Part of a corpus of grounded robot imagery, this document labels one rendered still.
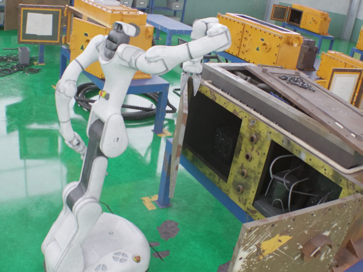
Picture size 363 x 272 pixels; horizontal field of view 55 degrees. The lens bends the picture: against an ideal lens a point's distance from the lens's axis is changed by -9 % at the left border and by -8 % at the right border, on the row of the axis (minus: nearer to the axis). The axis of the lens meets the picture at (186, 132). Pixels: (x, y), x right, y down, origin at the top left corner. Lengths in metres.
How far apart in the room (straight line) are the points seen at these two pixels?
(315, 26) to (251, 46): 6.83
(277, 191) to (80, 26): 3.03
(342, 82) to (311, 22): 8.32
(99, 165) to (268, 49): 4.11
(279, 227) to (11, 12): 5.70
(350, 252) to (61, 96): 1.85
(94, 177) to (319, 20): 11.12
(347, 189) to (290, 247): 0.44
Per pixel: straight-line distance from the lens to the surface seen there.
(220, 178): 2.47
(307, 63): 9.56
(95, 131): 1.95
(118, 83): 1.83
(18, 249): 2.87
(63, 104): 2.03
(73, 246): 2.16
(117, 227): 2.58
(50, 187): 3.47
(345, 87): 4.59
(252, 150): 2.20
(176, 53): 1.63
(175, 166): 2.18
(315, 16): 12.64
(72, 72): 1.99
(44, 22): 5.44
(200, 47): 1.62
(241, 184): 2.32
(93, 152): 1.97
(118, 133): 1.88
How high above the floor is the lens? 1.99
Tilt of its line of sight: 25 degrees down
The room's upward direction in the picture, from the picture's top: 10 degrees clockwise
